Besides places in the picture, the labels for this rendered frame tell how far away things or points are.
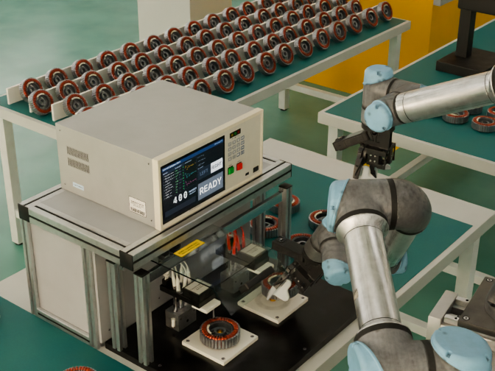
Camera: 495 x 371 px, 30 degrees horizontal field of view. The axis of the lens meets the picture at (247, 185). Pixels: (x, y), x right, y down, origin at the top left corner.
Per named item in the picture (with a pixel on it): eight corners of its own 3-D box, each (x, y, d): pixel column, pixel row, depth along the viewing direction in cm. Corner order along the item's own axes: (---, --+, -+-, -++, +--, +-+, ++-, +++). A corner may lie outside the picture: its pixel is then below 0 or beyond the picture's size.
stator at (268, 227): (281, 240, 309) (281, 230, 307) (247, 238, 309) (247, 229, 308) (282, 224, 319) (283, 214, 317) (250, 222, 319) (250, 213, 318)
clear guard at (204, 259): (288, 274, 243) (289, 255, 240) (230, 316, 226) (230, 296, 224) (194, 235, 261) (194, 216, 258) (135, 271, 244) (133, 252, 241)
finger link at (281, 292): (275, 312, 260) (297, 289, 258) (261, 297, 262) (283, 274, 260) (278, 311, 263) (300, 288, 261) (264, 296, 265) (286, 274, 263)
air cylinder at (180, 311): (196, 319, 265) (196, 304, 262) (179, 332, 260) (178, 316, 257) (183, 313, 268) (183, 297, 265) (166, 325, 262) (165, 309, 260)
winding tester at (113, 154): (262, 173, 271) (263, 109, 262) (160, 231, 241) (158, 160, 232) (165, 138, 293) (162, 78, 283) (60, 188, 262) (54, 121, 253)
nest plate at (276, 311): (308, 300, 274) (308, 297, 273) (278, 324, 263) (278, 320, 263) (267, 283, 282) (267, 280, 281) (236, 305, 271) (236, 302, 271)
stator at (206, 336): (236, 324, 261) (236, 313, 259) (243, 348, 251) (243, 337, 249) (197, 328, 259) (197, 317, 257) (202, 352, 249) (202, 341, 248)
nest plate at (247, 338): (258, 339, 257) (258, 336, 256) (223, 366, 246) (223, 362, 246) (216, 319, 265) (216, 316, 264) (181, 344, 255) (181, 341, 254)
